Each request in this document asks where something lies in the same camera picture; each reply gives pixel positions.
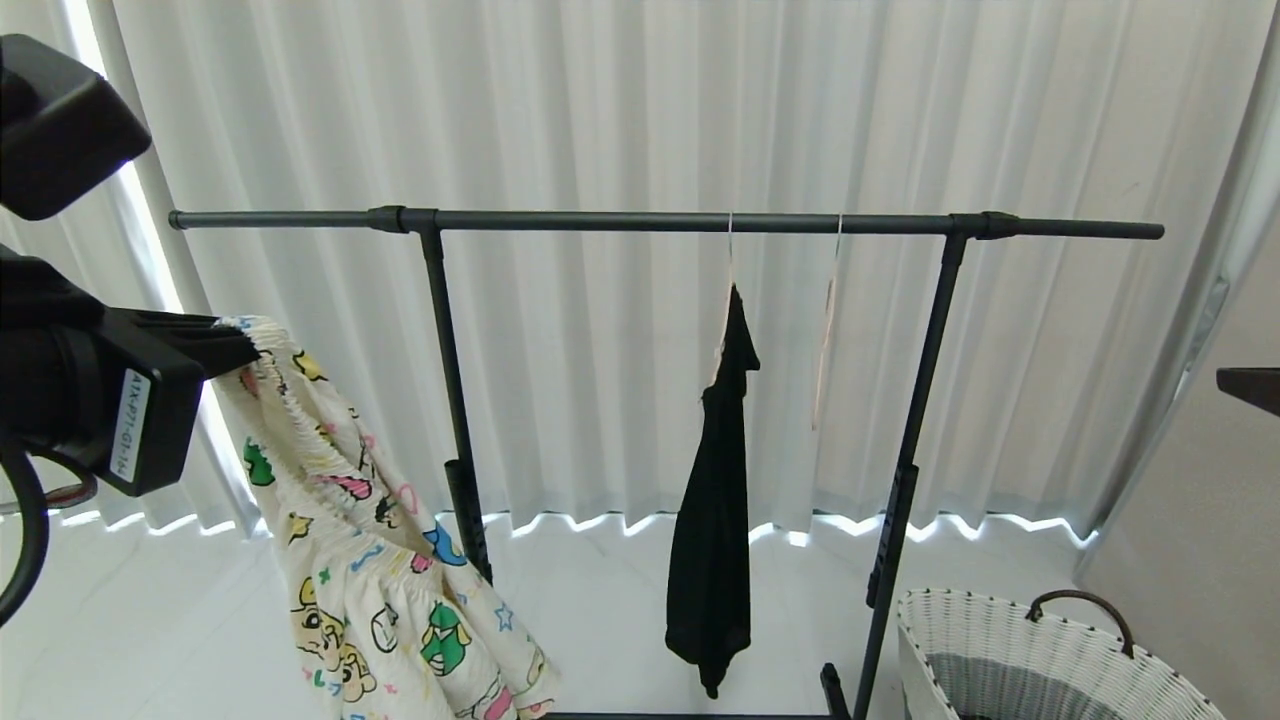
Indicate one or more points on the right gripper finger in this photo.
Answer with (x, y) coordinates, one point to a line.
(1255, 385)

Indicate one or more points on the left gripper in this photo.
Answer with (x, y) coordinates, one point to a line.
(130, 400)

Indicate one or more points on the cream printed garment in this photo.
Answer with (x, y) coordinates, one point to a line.
(380, 600)

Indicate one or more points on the black garment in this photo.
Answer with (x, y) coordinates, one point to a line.
(710, 520)

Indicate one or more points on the white laundry basket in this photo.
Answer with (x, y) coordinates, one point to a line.
(1000, 625)

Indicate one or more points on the black clothes rack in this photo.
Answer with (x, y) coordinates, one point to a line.
(600, 221)

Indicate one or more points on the white curtain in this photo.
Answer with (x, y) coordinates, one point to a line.
(600, 400)

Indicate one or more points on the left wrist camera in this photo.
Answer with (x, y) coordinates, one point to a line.
(60, 130)

